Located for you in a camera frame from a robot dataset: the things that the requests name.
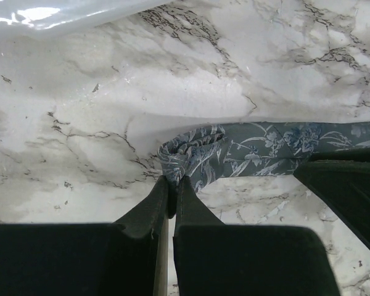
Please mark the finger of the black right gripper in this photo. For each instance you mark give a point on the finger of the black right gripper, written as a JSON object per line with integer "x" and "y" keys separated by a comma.
{"x": 342, "y": 180}

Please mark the white plastic basket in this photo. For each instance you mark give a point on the white plastic basket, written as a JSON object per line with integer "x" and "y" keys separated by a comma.
{"x": 43, "y": 19}

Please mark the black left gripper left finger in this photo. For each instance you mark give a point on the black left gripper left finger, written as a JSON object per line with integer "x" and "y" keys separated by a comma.
{"x": 126, "y": 257}

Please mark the grey blue floral tie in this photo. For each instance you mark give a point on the grey blue floral tie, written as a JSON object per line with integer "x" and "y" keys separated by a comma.
{"x": 233, "y": 150}

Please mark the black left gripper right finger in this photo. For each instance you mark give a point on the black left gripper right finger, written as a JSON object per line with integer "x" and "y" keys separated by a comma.
{"x": 213, "y": 258}

